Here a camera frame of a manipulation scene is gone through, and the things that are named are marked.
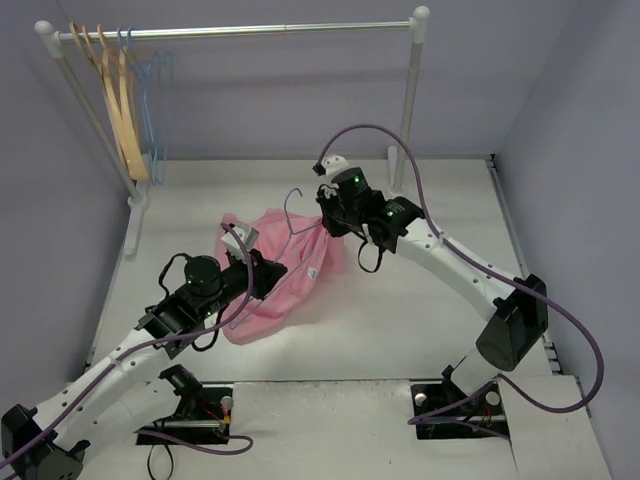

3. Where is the pink t shirt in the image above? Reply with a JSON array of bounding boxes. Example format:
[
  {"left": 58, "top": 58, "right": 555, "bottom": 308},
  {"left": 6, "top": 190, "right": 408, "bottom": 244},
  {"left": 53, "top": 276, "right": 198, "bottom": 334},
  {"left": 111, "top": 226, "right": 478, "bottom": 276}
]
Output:
[{"left": 214, "top": 206, "right": 347, "bottom": 346}]

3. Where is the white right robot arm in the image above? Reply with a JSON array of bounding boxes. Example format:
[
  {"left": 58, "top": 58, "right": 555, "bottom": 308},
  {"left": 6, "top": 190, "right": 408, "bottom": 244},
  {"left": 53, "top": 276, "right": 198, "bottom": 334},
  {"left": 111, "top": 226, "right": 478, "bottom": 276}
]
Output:
[{"left": 316, "top": 167, "right": 548, "bottom": 412}]

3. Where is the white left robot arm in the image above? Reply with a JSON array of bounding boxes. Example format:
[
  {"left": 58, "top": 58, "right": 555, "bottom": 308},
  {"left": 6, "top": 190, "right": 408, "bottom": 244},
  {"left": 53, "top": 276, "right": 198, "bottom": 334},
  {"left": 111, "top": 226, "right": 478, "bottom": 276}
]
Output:
[{"left": 1, "top": 250, "right": 287, "bottom": 479}]

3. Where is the wooden hanger right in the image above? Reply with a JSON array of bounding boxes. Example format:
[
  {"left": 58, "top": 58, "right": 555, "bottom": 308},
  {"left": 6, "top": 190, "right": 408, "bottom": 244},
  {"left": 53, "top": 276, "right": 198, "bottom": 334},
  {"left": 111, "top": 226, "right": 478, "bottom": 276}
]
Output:
[{"left": 96, "top": 24, "right": 150, "bottom": 181}]

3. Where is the wooden hanger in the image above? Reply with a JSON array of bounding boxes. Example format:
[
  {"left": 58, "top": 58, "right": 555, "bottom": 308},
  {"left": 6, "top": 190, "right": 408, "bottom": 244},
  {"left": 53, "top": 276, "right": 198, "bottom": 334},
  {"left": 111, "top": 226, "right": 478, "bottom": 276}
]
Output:
[
  {"left": 81, "top": 24, "right": 147, "bottom": 179},
  {"left": 96, "top": 24, "right": 150, "bottom": 181},
  {"left": 68, "top": 22, "right": 141, "bottom": 176}
]

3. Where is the wooden hanger middle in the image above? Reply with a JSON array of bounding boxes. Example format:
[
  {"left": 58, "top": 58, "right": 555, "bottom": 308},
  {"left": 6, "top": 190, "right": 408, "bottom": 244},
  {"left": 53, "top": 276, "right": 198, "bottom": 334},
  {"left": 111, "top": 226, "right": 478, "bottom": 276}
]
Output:
[{"left": 81, "top": 24, "right": 147, "bottom": 179}]

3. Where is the wooden hanger left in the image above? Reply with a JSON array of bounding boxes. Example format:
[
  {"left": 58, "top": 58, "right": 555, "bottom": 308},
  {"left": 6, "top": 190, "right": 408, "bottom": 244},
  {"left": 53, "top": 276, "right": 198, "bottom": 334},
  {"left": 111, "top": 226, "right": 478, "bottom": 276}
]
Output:
[{"left": 68, "top": 22, "right": 141, "bottom": 176}]

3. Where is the white metal clothes rack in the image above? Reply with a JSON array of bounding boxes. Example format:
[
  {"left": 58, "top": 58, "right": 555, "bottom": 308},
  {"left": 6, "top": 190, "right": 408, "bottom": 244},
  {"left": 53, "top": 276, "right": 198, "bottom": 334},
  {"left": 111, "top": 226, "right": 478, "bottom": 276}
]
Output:
[{"left": 34, "top": 6, "right": 430, "bottom": 257}]

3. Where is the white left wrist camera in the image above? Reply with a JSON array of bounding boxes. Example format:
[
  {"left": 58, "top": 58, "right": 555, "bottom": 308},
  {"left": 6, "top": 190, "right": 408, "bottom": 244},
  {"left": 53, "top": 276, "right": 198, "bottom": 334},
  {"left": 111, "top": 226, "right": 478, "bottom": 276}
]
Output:
[{"left": 221, "top": 223, "right": 259, "bottom": 261}]

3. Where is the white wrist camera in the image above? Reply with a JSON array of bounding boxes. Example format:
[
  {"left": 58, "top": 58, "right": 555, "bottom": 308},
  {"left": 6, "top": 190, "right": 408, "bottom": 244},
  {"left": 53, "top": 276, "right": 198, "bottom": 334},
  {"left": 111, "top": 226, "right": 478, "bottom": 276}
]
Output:
[
  {"left": 221, "top": 223, "right": 259, "bottom": 261},
  {"left": 312, "top": 155, "right": 349, "bottom": 178}
]

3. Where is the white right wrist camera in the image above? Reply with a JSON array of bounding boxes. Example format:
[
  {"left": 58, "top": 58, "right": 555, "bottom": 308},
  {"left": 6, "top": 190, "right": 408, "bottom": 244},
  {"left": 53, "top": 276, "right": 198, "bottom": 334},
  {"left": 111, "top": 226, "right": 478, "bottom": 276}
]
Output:
[{"left": 312, "top": 155, "right": 349, "bottom": 178}]

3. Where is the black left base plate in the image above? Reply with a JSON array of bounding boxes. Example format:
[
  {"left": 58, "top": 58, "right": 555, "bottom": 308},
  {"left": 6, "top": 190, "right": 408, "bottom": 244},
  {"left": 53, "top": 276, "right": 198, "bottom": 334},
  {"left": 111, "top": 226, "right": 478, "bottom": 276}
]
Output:
[{"left": 144, "top": 384, "right": 233, "bottom": 446}]

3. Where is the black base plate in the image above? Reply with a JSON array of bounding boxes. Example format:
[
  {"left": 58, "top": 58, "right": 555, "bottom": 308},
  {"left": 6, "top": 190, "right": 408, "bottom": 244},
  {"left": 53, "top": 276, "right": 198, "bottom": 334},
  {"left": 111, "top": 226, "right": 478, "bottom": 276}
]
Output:
[
  {"left": 144, "top": 384, "right": 233, "bottom": 446},
  {"left": 410, "top": 382, "right": 510, "bottom": 441}
]

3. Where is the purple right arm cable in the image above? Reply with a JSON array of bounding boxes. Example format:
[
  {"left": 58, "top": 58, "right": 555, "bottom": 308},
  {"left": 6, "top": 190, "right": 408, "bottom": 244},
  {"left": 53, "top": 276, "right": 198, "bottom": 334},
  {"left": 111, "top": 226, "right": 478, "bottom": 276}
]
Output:
[{"left": 319, "top": 123, "right": 605, "bottom": 426}]

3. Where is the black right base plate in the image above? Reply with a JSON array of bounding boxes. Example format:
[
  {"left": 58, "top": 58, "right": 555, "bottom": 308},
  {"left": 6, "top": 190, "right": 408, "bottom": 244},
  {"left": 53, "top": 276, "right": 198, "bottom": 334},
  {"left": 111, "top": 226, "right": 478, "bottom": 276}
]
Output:
[{"left": 410, "top": 382, "right": 510, "bottom": 441}]

